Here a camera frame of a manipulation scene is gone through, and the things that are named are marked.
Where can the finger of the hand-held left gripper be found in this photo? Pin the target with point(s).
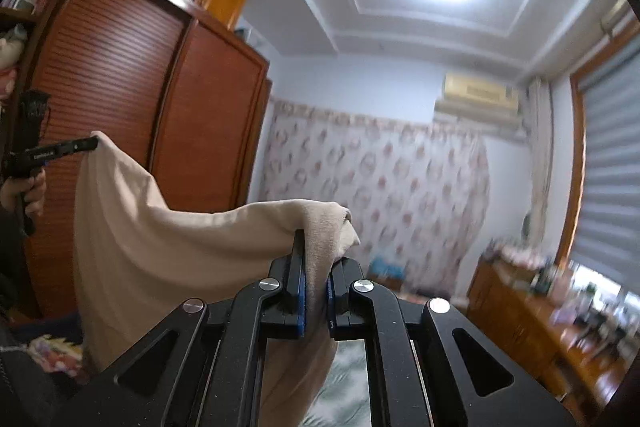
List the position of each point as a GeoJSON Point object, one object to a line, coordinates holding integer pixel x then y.
{"type": "Point", "coordinates": [80, 146]}

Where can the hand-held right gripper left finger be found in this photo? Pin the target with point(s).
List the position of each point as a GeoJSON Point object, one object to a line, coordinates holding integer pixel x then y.
{"type": "Point", "coordinates": [295, 302]}

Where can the grey window blind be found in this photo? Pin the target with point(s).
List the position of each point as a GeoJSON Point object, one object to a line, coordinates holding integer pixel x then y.
{"type": "Point", "coordinates": [610, 157]}

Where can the wooden side cabinet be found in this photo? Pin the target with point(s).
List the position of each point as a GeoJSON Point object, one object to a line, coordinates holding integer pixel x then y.
{"type": "Point", "coordinates": [520, 322]}

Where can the wall air conditioner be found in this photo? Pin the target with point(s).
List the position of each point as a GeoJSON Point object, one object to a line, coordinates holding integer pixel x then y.
{"type": "Point", "coordinates": [477, 102]}

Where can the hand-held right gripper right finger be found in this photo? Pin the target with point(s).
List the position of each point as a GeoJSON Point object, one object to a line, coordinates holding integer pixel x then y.
{"type": "Point", "coordinates": [345, 307]}

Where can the cream bundled curtain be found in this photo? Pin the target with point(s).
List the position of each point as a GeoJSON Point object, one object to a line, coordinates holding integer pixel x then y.
{"type": "Point", "coordinates": [539, 157]}

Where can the wooden slatted wardrobe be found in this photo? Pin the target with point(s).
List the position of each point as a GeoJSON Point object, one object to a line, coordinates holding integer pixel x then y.
{"type": "Point", "coordinates": [130, 82]}

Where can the circle patterned curtain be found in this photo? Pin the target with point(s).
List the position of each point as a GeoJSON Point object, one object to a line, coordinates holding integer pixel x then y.
{"type": "Point", "coordinates": [390, 197]}

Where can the wooden shelf with clutter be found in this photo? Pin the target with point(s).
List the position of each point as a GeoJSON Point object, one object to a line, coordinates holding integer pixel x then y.
{"type": "Point", "coordinates": [20, 7]}

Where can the beige printed t-shirt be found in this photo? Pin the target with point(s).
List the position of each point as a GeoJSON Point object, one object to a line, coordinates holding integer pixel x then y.
{"type": "Point", "coordinates": [150, 247]}

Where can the floral bed blanket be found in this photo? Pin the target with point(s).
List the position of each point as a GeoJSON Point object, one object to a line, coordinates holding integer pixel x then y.
{"type": "Point", "coordinates": [345, 387]}

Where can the person's left hand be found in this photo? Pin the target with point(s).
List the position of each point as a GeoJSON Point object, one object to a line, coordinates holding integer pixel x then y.
{"type": "Point", "coordinates": [36, 194]}

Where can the blue toy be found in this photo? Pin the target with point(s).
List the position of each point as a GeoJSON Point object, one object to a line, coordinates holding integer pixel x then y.
{"type": "Point", "coordinates": [387, 269]}

